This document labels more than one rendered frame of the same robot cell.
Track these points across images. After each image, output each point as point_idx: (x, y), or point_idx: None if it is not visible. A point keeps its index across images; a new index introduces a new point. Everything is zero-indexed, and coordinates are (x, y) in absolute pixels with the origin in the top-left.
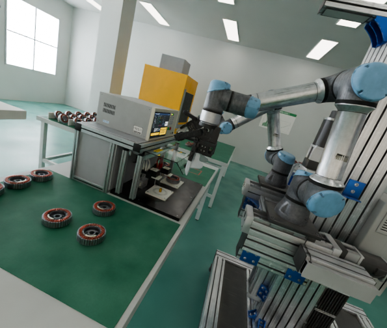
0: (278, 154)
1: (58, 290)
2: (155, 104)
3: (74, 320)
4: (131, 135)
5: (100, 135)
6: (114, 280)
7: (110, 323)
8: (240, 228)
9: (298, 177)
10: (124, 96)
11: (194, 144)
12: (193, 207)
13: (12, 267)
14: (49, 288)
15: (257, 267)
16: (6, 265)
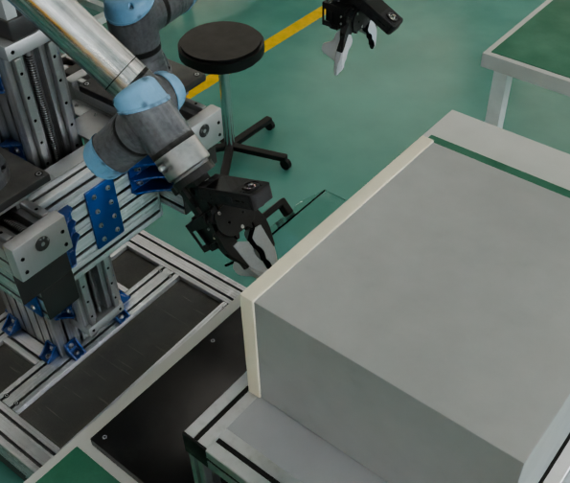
0: None
1: (495, 166)
2: (385, 334)
3: (468, 145)
4: None
5: None
6: None
7: (433, 138)
8: (217, 142)
9: (153, 5)
10: None
11: None
12: (226, 309)
13: (560, 191)
14: (506, 168)
15: (86, 286)
16: (569, 194)
